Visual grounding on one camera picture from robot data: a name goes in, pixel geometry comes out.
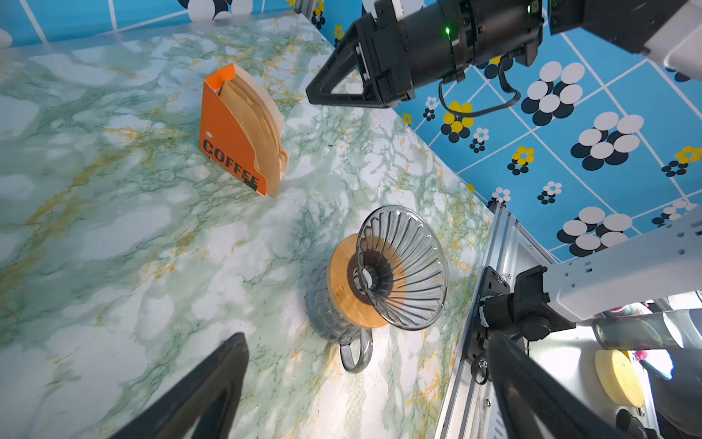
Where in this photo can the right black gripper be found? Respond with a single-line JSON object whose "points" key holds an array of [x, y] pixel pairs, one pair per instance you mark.
{"points": [[380, 59]]}

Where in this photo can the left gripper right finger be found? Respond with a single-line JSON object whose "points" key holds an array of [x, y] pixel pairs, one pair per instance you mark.
{"points": [[532, 403]]}

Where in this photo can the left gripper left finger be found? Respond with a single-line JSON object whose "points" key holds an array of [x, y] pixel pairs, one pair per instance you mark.
{"points": [[203, 403]]}

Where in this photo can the orange coffee filter pack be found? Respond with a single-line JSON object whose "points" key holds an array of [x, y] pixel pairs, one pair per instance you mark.
{"points": [[241, 130]]}

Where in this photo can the grey glass pitcher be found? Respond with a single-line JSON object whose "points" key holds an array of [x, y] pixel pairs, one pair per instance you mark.
{"points": [[356, 343]]}

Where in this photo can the grey glass dripper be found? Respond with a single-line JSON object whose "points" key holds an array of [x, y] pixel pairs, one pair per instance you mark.
{"points": [[402, 268]]}

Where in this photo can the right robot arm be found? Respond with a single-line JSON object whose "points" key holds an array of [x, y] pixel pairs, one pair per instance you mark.
{"points": [[582, 118]]}

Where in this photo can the yellow round object outside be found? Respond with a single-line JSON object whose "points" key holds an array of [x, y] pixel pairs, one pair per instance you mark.
{"points": [[619, 378]]}

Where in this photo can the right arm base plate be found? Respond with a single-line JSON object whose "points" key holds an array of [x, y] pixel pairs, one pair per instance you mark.
{"points": [[482, 324]]}

